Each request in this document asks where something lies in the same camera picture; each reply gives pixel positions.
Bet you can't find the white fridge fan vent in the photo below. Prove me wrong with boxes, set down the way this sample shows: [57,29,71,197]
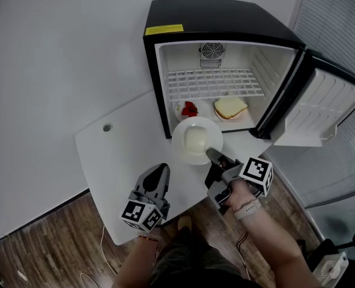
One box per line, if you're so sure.
[198,42,227,69]

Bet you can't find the thin white cable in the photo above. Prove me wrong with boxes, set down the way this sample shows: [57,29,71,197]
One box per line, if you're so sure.
[80,224,118,288]

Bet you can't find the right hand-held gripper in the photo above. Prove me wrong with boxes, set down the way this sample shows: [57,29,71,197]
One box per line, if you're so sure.
[205,148,273,211]

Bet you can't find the white mesh desk fan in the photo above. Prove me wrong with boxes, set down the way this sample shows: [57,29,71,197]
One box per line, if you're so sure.
[312,251,350,288]

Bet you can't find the thin red cable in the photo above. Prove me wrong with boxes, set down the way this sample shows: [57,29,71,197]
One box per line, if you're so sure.
[236,231,253,281]

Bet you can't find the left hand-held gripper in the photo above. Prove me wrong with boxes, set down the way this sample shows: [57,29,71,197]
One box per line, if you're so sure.
[120,163,171,233]

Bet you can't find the person's tan shoe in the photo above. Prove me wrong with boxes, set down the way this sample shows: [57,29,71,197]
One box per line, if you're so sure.
[177,214,193,232]

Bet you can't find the person's right forearm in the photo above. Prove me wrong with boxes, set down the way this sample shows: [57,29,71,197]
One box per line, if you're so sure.
[240,211,322,288]

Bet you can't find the black mini fridge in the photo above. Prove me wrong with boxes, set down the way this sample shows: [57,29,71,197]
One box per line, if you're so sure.
[142,0,355,148]

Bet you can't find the person's right hand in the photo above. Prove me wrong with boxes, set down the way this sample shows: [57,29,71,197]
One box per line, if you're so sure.
[226,179,256,211]

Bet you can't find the yellow warning label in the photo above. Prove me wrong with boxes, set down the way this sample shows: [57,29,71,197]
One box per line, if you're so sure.
[145,24,184,37]

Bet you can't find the pale wrist watch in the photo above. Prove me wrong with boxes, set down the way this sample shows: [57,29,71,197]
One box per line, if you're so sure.
[231,199,262,221]

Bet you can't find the white fridge shelf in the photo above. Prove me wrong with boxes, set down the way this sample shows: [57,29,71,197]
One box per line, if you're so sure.
[164,68,267,101]

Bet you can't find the person's left forearm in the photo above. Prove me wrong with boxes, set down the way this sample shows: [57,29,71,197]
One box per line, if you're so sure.
[112,237,162,288]

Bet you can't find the grey window blinds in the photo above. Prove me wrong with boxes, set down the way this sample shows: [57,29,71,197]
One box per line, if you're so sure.
[267,0,355,209]

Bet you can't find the person's camouflage shorts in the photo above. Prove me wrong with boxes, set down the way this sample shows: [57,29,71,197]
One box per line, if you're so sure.
[150,229,256,288]

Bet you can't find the black office chair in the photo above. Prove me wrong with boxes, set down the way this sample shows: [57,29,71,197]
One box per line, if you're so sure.
[297,231,355,274]

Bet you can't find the white bread sandwich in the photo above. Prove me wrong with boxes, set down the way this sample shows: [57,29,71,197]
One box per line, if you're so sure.
[214,97,249,121]

